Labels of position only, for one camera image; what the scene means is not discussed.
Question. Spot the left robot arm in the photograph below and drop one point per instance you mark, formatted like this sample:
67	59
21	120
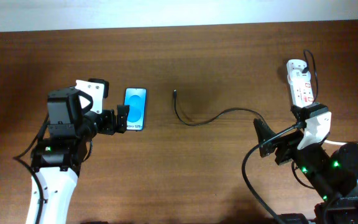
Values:
63	144

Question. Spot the white power strip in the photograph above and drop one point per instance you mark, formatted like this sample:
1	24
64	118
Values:
299	80

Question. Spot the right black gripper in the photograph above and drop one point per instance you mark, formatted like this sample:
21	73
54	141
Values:
282	148

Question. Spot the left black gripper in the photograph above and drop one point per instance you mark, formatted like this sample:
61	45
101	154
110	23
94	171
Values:
109	127

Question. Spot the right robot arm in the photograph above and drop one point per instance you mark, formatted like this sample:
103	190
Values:
334	177

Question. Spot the blue screen smartphone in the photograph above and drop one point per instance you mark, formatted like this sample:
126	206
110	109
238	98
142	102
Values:
136	98

